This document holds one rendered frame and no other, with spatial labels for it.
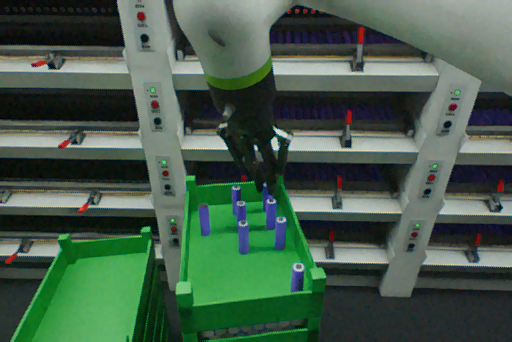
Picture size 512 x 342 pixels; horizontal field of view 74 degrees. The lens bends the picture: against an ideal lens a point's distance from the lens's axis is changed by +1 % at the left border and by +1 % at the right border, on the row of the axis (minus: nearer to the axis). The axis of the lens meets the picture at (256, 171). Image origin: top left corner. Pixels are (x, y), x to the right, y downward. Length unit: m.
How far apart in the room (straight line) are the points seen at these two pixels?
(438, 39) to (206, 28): 0.23
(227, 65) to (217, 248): 0.34
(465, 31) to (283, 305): 0.38
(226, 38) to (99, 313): 0.60
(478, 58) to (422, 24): 0.06
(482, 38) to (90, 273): 0.82
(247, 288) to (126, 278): 0.36
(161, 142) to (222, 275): 0.43
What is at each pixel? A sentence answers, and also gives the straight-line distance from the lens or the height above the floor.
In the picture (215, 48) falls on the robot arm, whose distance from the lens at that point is 0.40.
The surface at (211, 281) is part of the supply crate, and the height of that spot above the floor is 0.48.
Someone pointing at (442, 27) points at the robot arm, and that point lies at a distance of 0.40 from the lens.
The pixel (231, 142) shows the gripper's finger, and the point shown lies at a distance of 0.59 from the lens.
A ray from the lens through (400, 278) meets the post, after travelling 1.21.
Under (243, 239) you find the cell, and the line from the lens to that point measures 0.59.
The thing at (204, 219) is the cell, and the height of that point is 0.53.
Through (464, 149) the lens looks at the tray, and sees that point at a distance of 1.01.
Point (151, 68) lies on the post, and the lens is 0.84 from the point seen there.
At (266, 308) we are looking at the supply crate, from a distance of 0.50.
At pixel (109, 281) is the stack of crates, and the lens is 0.85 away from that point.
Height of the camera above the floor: 0.91
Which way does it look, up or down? 30 degrees down
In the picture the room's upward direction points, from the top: straight up
